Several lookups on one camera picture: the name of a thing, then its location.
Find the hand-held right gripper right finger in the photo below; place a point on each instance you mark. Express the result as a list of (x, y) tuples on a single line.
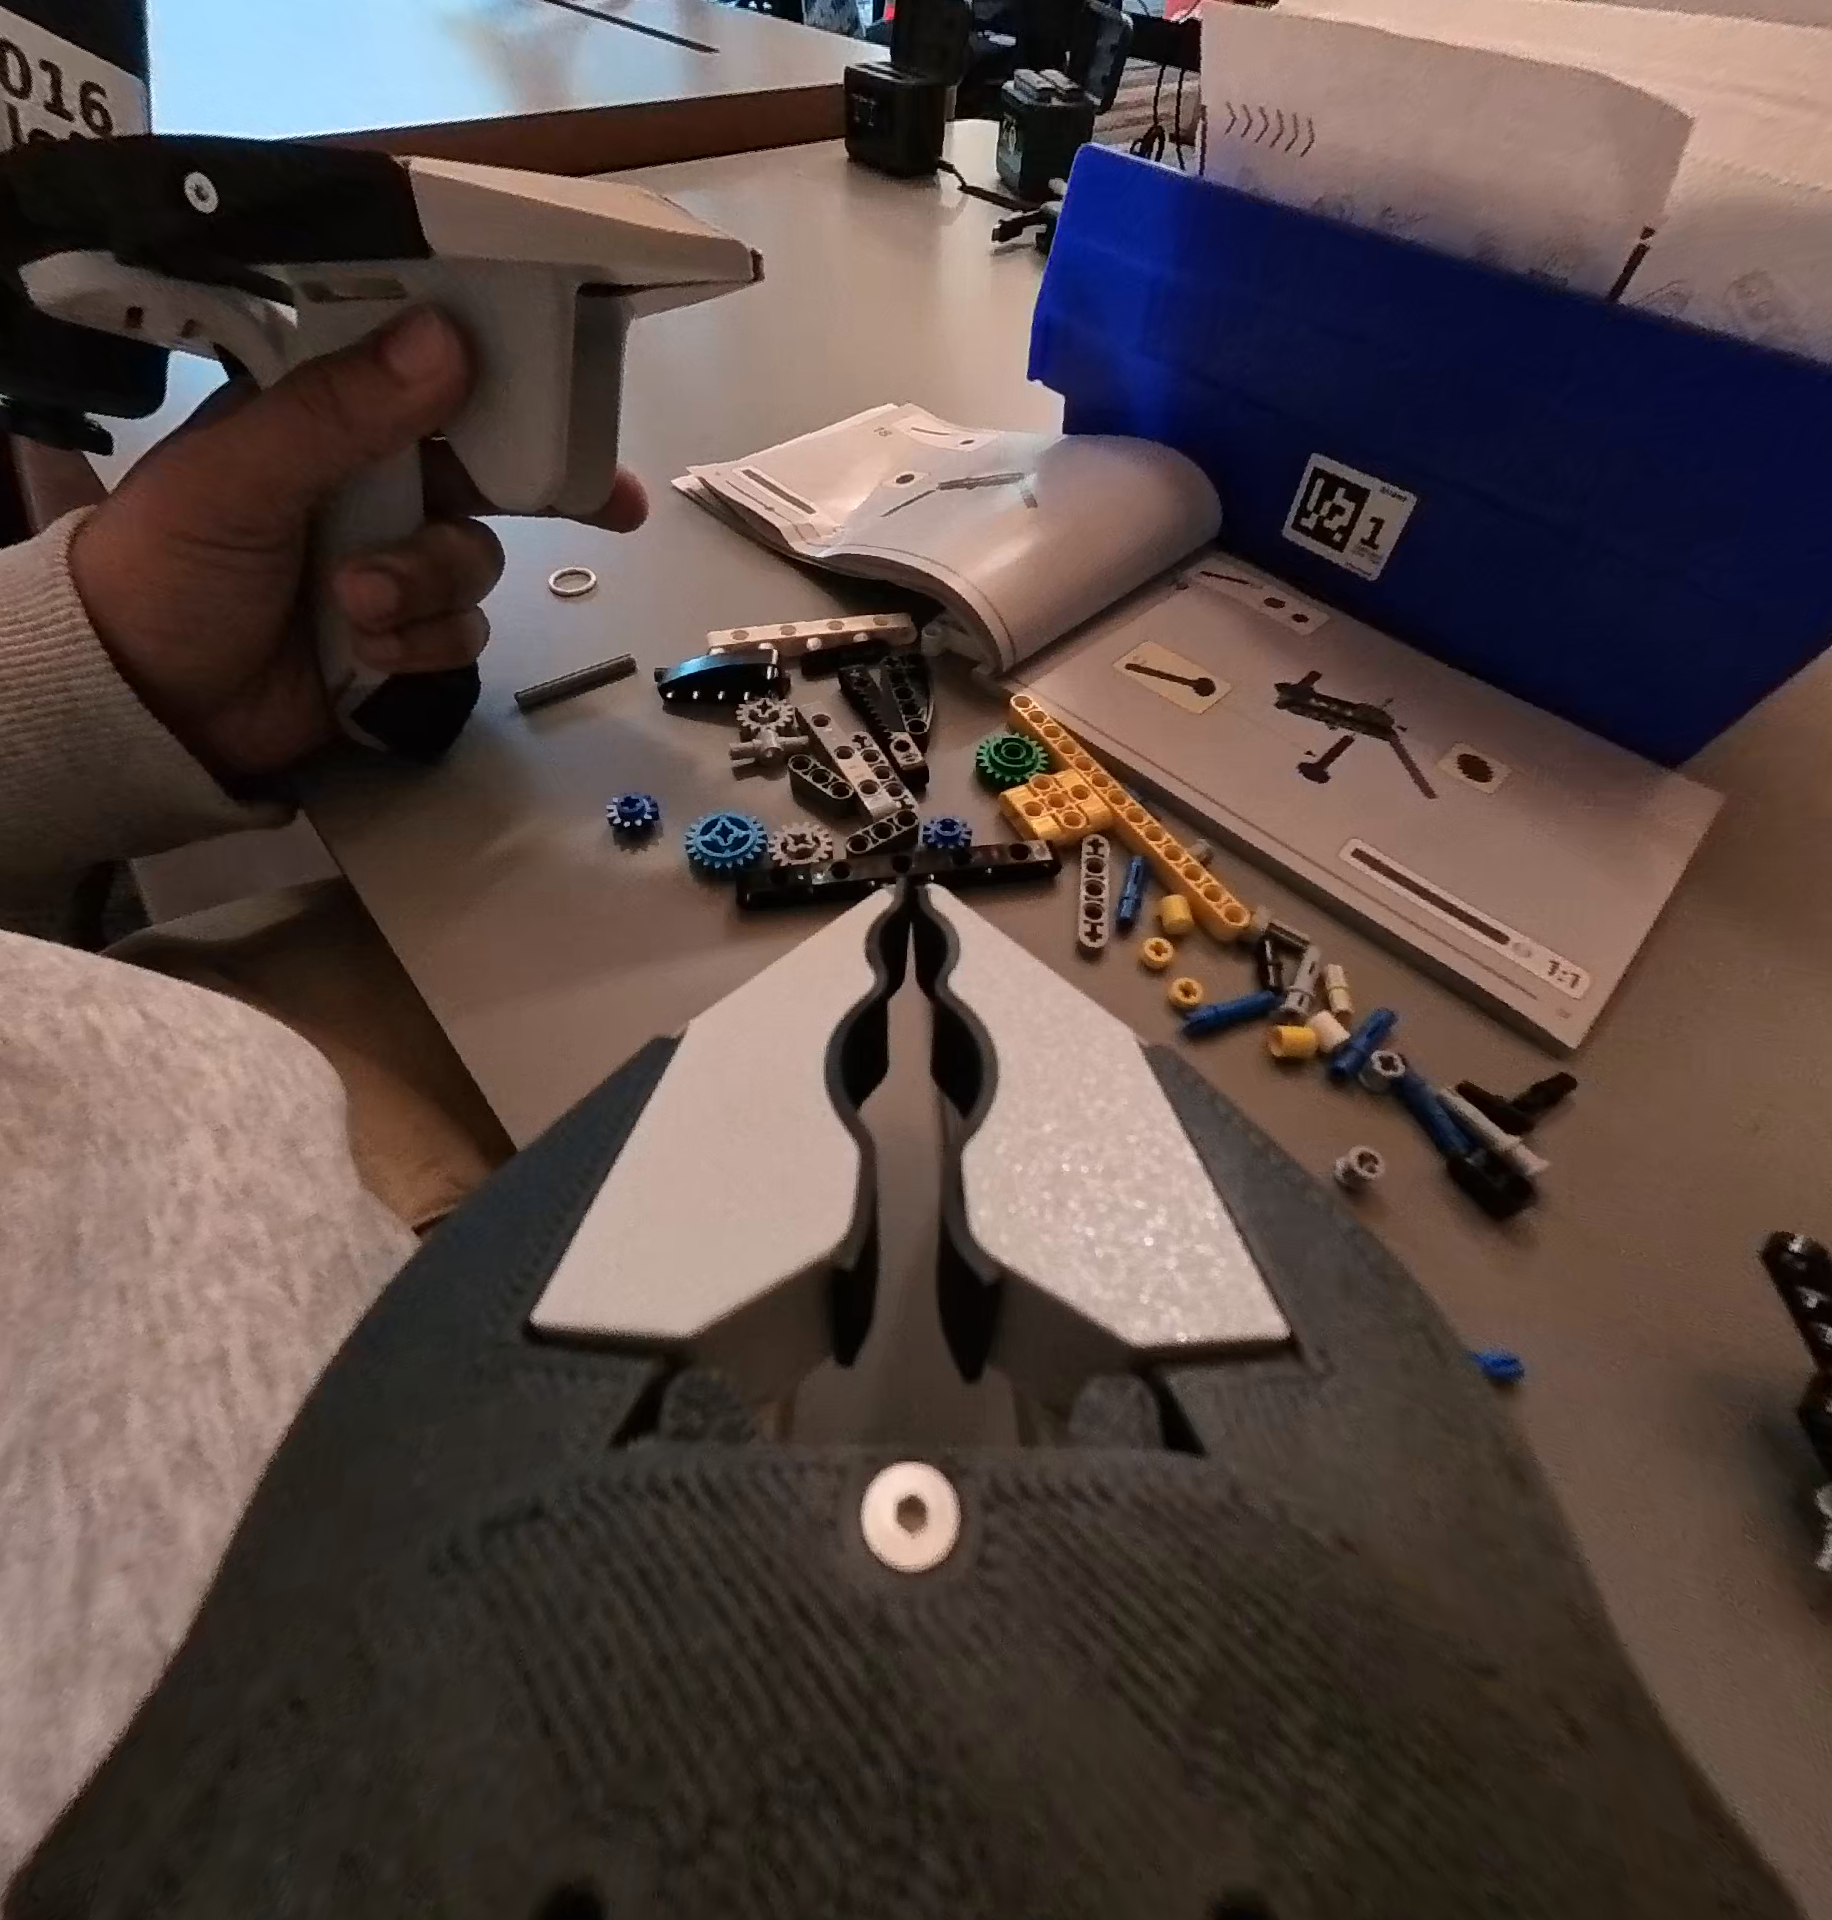
[(1111, 1200)]

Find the person's left forearm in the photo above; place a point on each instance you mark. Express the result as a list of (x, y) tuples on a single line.
[(45, 721)]

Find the small blue pin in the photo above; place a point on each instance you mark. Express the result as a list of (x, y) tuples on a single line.
[(1499, 1366)]

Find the pile of lego pieces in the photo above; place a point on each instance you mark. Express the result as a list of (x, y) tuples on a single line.
[(1111, 817)]

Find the dark grey lego axle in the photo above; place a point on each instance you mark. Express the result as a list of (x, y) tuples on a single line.
[(575, 684)]

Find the lego instruction booklet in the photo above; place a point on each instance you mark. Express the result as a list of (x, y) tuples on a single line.
[(1381, 840)]

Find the black and yellow lego assembly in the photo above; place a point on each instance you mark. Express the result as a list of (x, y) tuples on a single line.
[(1824, 1320)]

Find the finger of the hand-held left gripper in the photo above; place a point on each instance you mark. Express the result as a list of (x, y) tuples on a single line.
[(555, 226)]

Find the person's left hand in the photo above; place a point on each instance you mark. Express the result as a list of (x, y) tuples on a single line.
[(210, 571)]

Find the black electronic box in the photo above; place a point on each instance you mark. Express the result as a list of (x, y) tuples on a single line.
[(896, 112), (1046, 128)]

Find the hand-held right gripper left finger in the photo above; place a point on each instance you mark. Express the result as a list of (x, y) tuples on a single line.
[(705, 1185)]

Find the blue plastic storage bin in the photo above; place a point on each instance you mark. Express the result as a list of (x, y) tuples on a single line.
[(1575, 450)]

